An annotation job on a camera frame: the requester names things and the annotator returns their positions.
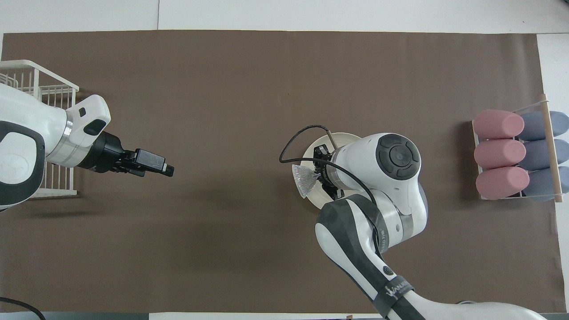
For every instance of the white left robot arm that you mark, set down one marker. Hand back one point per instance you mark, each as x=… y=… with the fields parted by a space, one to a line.
x=31 y=129

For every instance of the blue plastic cup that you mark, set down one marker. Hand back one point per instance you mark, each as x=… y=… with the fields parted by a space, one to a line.
x=535 y=126
x=540 y=186
x=538 y=155

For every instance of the cream round plate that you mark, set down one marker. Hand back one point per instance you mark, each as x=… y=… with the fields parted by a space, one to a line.
x=343 y=138

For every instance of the brown table mat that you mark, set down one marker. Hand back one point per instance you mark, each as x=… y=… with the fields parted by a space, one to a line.
x=222 y=222

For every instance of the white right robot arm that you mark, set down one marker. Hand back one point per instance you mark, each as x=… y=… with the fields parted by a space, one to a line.
x=391 y=191

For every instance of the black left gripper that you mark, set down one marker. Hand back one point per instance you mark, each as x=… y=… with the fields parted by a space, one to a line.
x=104 y=155

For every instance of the pink plastic cup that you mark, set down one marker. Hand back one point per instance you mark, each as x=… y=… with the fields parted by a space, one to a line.
x=502 y=183
x=498 y=124
x=500 y=154

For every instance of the cup rack with wooden bar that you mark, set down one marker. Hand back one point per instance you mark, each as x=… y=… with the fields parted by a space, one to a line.
x=551 y=155

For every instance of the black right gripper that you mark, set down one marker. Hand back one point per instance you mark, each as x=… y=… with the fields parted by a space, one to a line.
x=330 y=178

